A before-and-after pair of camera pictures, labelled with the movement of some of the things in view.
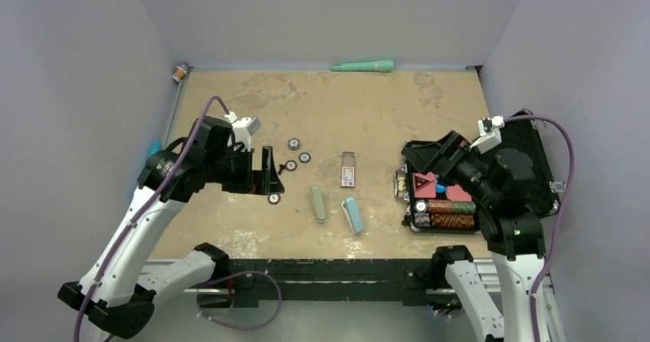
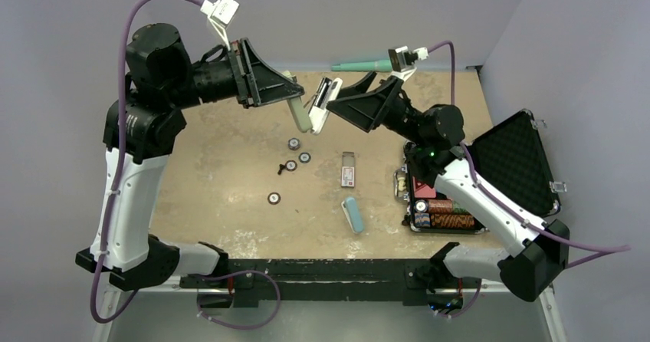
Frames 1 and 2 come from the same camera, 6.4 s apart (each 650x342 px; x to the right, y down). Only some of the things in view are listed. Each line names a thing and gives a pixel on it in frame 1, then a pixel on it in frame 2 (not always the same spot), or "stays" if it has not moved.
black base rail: x=410 y=281 stays
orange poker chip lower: x=274 y=198 stays
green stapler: x=319 y=203 → x=297 y=110
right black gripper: x=430 y=156 → x=368 y=111
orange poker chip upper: x=291 y=166 stays
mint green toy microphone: x=379 y=65 stays
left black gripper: x=264 y=181 → x=255 y=82
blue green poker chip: x=304 y=157 stays
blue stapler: x=353 y=215 stays
